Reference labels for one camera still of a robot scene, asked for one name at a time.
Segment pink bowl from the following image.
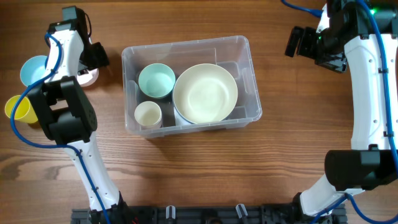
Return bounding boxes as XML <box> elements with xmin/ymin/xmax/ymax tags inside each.
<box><xmin>76</xmin><ymin>68</ymin><xmax>99</xmax><ymax>87</ymax></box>

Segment light blue bowl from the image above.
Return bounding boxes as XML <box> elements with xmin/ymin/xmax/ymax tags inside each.
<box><xmin>20</xmin><ymin>55</ymin><xmax>47</xmax><ymax>86</ymax></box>

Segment mint green bowl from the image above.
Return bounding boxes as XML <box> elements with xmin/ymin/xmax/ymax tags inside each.
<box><xmin>138</xmin><ymin>63</ymin><xmax>176</xmax><ymax>99</ymax></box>

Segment cream cup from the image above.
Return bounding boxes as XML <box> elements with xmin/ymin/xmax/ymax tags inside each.
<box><xmin>134</xmin><ymin>101</ymin><xmax>162</xmax><ymax>125</ymax></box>

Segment yellow cup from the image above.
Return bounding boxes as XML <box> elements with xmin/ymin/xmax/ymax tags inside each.
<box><xmin>4</xmin><ymin>95</ymin><xmax>38</xmax><ymax>124</ymax></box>

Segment cream plate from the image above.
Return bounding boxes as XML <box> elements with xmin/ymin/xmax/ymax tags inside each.
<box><xmin>172</xmin><ymin>63</ymin><xmax>238</xmax><ymax>110</ymax></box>

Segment pink cup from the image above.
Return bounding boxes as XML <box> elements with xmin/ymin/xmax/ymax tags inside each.
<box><xmin>139</xmin><ymin>123</ymin><xmax>162</xmax><ymax>130</ymax></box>

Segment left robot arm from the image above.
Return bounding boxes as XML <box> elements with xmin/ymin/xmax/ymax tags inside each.
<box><xmin>27</xmin><ymin>19</ymin><xmax>139</xmax><ymax>223</ymax></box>

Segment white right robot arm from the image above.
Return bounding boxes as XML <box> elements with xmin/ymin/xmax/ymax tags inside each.
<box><xmin>285</xmin><ymin>0</ymin><xmax>397</xmax><ymax>223</ymax></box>

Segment clear plastic storage bin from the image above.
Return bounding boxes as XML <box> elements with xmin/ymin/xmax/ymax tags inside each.
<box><xmin>121</xmin><ymin>35</ymin><xmax>262</xmax><ymax>138</ymax></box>

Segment white label in bin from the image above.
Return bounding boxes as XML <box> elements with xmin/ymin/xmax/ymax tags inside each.
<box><xmin>174</xmin><ymin>107</ymin><xmax>190</xmax><ymax>126</ymax></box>

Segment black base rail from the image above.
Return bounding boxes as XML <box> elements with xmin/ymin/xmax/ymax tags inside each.
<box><xmin>71</xmin><ymin>203</ymin><xmax>348</xmax><ymax>224</ymax></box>

